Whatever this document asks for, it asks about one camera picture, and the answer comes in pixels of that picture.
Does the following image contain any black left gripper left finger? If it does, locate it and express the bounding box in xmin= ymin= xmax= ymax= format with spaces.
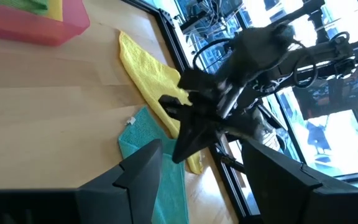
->
xmin=0 ymin=139 xmax=164 ymax=224

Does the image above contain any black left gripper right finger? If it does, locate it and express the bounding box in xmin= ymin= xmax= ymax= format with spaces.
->
xmin=241 ymin=138 xmax=358 ymax=224

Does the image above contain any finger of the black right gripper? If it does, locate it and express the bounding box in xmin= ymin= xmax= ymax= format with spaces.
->
xmin=172 ymin=119 xmax=213 ymax=164
xmin=197 ymin=119 xmax=232 ymax=149

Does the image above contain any teal microfiber towel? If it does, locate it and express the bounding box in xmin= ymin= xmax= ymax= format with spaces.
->
xmin=117 ymin=106 xmax=190 ymax=224

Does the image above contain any yellow microfiber towel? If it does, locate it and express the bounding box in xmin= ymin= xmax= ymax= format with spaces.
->
xmin=44 ymin=0 xmax=64 ymax=22
xmin=118 ymin=30 xmax=204 ymax=175

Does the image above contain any bright green microfiber towel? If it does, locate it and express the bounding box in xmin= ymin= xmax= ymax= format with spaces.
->
xmin=0 ymin=0 xmax=50 ymax=16

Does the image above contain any large window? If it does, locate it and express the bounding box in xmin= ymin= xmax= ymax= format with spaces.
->
xmin=144 ymin=0 xmax=358 ymax=187

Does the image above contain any pink translucent plastic bin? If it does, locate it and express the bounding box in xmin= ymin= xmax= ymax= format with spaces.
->
xmin=0 ymin=0 xmax=91 ymax=47

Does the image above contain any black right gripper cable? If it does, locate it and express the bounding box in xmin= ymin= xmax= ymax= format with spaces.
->
xmin=192 ymin=37 xmax=234 ymax=71

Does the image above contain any black right arm cable loop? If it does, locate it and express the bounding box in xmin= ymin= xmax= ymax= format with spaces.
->
xmin=291 ymin=53 xmax=319 ymax=90

